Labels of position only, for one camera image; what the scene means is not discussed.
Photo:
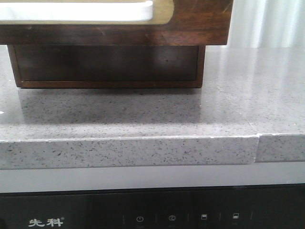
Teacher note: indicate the wooden drawer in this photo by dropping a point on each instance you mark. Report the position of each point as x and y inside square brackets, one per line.
[194, 22]
[107, 63]

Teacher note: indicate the dark wooden drawer cabinet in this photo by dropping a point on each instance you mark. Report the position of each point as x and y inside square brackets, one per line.
[196, 83]

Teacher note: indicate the white corrugated backsplash panel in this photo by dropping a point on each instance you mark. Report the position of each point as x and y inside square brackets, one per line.
[267, 24]

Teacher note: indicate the black appliance control panel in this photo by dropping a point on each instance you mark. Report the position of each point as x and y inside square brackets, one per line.
[243, 207]

